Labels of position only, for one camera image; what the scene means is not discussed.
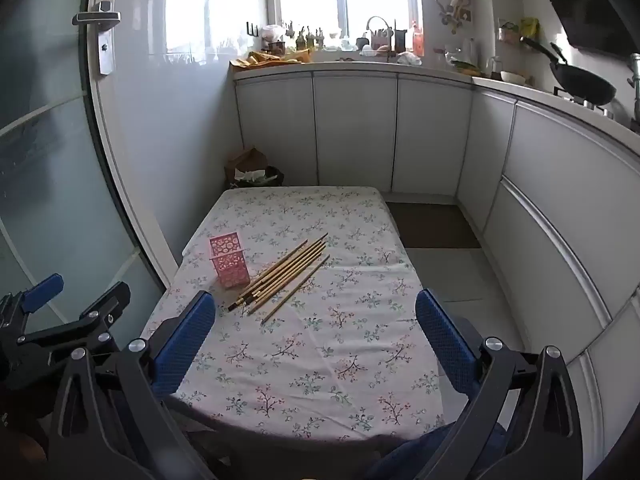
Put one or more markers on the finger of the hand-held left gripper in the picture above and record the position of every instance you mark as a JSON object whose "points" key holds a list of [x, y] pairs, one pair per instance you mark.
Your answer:
{"points": [[107, 305], [45, 292]]}

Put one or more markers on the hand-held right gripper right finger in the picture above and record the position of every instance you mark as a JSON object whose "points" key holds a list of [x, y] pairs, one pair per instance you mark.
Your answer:
{"points": [[442, 345]]}

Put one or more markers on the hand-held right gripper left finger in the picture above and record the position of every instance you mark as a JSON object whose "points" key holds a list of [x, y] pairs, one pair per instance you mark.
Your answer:
{"points": [[185, 345]]}

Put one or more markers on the pink perforated utensil holder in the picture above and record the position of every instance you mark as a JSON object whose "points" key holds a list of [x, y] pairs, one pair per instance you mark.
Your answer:
{"points": [[230, 265]]}

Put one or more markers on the pile of wooden chopsticks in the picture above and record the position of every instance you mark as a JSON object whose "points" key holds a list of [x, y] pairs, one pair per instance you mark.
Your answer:
{"points": [[280, 275]]}

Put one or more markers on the person's leg in blue jeans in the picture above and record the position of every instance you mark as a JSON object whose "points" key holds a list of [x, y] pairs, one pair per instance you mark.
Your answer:
{"points": [[440, 452]]}

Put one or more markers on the frosted glass sliding door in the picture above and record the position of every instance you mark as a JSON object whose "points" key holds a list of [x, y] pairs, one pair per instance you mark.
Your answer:
{"points": [[50, 185]]}

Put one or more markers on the floral tablecloth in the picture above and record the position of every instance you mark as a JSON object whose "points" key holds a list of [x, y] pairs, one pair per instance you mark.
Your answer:
{"points": [[325, 350]]}

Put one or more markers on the white cabinet door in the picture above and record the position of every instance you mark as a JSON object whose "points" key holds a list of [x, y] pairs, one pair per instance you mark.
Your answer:
{"points": [[275, 130], [575, 185], [545, 280], [355, 130], [430, 135], [487, 160]]}

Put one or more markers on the dark trash bin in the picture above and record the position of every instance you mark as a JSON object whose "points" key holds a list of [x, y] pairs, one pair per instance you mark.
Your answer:
{"points": [[275, 176]]}

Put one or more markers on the brown paper bag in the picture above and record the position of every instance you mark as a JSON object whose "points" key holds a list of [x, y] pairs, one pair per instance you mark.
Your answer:
{"points": [[245, 160]]}

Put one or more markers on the silver door lock plate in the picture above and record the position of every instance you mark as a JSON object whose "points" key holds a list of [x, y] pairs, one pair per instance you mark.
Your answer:
{"points": [[106, 55]]}

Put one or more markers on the white bowl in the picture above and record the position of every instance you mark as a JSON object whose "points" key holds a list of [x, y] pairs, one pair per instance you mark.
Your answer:
{"points": [[512, 77]]}

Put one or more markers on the white plastic bag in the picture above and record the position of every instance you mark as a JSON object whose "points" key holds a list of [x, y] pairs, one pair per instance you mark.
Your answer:
{"points": [[410, 59]]}

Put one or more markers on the black wok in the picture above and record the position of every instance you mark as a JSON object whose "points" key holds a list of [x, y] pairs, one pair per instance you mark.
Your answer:
{"points": [[582, 82]]}

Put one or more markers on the red bottle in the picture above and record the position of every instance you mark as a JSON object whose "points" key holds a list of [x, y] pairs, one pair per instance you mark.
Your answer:
{"points": [[418, 40]]}

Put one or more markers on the yellow plastic bag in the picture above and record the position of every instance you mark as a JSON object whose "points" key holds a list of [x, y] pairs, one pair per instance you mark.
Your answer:
{"points": [[530, 27]]}

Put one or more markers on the black range hood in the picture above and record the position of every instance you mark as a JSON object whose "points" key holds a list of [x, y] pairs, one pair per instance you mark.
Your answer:
{"points": [[590, 5]]}

